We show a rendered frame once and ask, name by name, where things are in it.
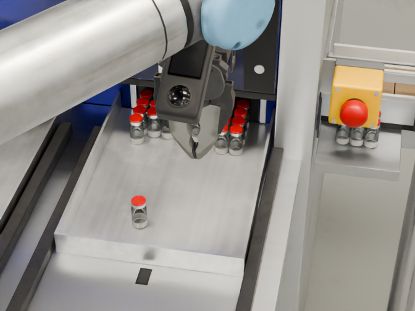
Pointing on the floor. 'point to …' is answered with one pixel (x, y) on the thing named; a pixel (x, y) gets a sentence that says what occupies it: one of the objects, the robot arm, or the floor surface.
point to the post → (299, 122)
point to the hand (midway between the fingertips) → (194, 153)
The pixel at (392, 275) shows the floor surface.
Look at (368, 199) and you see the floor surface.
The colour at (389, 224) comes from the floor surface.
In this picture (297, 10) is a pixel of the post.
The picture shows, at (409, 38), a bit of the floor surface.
